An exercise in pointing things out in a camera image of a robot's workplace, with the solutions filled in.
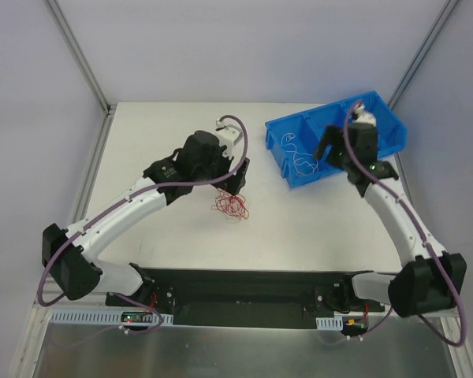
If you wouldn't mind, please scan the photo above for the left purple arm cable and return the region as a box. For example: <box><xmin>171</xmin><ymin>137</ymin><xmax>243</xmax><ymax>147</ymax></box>
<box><xmin>37</xmin><ymin>114</ymin><xmax>249</xmax><ymax>308</ymax></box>

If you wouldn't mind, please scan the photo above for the right aluminium frame post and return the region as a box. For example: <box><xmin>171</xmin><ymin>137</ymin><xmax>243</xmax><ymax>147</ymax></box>
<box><xmin>388</xmin><ymin>0</ymin><xmax>463</xmax><ymax>109</ymax></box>

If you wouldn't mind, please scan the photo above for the aluminium frame post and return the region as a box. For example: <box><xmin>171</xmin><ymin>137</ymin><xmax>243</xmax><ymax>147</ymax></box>
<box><xmin>43</xmin><ymin>0</ymin><xmax>117</xmax><ymax>115</ymax></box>
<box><xmin>388</xmin><ymin>0</ymin><xmax>463</xmax><ymax>109</ymax></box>

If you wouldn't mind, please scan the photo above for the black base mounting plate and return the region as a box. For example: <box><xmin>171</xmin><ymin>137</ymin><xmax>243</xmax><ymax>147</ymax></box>
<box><xmin>104</xmin><ymin>267</ymin><xmax>391</xmax><ymax>328</ymax></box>

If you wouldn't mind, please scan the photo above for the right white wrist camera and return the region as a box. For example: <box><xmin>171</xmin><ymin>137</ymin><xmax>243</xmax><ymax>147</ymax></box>
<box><xmin>352</xmin><ymin>103</ymin><xmax>377</xmax><ymax>128</ymax></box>

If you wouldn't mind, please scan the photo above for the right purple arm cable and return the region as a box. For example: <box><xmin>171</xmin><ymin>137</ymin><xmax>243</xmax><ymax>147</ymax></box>
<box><xmin>345</xmin><ymin>100</ymin><xmax>469</xmax><ymax>347</ymax></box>

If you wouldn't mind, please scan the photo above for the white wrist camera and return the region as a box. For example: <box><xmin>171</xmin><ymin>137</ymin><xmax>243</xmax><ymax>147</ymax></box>
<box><xmin>352</xmin><ymin>103</ymin><xmax>377</xmax><ymax>128</ymax></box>
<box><xmin>215</xmin><ymin>120</ymin><xmax>243</xmax><ymax>160</ymax></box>

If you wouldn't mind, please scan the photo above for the left white cable duct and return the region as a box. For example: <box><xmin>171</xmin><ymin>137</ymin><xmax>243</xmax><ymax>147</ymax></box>
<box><xmin>50</xmin><ymin>309</ymin><xmax>173</xmax><ymax>327</ymax></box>

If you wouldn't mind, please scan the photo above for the red blue wire bundle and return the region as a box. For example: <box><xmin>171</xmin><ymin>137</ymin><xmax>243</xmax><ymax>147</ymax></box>
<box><xmin>210</xmin><ymin>188</ymin><xmax>250</xmax><ymax>224</ymax></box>

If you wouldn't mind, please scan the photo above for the white cable duct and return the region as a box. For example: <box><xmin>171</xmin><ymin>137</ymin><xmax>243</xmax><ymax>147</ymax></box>
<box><xmin>315</xmin><ymin>316</ymin><xmax>344</xmax><ymax>332</ymax></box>
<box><xmin>50</xmin><ymin>309</ymin><xmax>173</xmax><ymax>327</ymax></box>

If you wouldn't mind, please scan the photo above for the right white cable duct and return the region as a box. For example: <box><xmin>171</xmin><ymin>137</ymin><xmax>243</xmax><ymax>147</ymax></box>
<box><xmin>315</xmin><ymin>316</ymin><xmax>344</xmax><ymax>332</ymax></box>

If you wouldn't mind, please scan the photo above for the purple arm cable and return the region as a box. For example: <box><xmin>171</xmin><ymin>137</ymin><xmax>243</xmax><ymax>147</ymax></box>
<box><xmin>345</xmin><ymin>100</ymin><xmax>469</xmax><ymax>347</ymax></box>
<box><xmin>37</xmin><ymin>114</ymin><xmax>249</xmax><ymax>308</ymax></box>

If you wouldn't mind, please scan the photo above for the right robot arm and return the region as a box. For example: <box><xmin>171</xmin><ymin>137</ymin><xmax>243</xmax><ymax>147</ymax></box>
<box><xmin>315</xmin><ymin>123</ymin><xmax>467</xmax><ymax>317</ymax></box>

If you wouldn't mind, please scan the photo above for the white wire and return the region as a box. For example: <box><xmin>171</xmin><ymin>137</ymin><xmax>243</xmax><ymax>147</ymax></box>
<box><xmin>279</xmin><ymin>132</ymin><xmax>300</xmax><ymax>158</ymax></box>
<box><xmin>291</xmin><ymin>155</ymin><xmax>323</xmax><ymax>178</ymax></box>

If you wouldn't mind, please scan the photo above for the blue divided plastic bin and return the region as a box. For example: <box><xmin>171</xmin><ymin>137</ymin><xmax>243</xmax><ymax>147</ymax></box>
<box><xmin>265</xmin><ymin>91</ymin><xmax>407</xmax><ymax>188</ymax></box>

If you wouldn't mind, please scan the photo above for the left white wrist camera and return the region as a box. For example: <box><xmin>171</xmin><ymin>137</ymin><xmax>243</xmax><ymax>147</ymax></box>
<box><xmin>215</xmin><ymin>120</ymin><xmax>243</xmax><ymax>160</ymax></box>

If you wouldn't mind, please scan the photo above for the left aluminium frame post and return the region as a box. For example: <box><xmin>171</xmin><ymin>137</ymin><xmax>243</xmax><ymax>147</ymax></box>
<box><xmin>43</xmin><ymin>0</ymin><xmax>117</xmax><ymax>115</ymax></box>

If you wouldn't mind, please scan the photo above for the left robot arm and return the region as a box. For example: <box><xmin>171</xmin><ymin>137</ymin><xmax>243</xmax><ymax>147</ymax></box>
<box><xmin>42</xmin><ymin>125</ymin><xmax>249</xmax><ymax>306</ymax></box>

